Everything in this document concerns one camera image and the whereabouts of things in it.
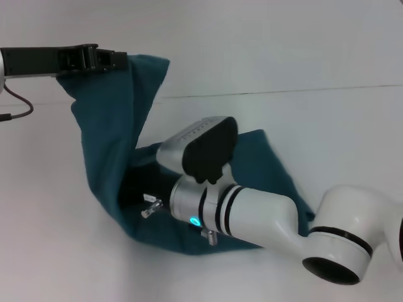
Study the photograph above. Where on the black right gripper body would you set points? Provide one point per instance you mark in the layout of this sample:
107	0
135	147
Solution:
162	188

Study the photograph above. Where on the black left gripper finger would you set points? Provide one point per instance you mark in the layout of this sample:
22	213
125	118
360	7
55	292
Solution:
110	59

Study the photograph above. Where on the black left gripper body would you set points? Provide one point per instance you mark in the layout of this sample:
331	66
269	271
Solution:
34	61

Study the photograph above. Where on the teal FREE! print T-shirt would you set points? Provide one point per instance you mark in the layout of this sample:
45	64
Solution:
104	141

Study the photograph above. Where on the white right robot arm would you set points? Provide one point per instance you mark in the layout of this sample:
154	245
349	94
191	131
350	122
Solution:
267	214

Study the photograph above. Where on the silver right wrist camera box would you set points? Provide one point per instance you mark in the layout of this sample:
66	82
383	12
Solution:
201	148

